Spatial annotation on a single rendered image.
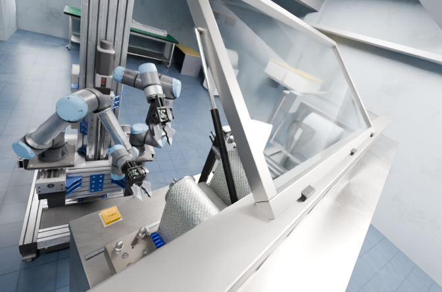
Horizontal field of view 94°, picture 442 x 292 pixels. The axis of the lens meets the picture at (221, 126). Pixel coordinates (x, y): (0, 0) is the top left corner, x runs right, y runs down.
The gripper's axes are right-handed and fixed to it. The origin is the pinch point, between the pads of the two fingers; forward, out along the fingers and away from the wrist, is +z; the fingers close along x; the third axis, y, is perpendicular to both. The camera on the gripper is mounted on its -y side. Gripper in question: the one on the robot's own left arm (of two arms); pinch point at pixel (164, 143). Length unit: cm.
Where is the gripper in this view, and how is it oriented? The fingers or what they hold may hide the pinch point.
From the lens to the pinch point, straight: 92.9
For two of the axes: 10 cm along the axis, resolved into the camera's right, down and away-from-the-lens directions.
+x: 6.8, -1.1, 7.2
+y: 6.7, -3.0, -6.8
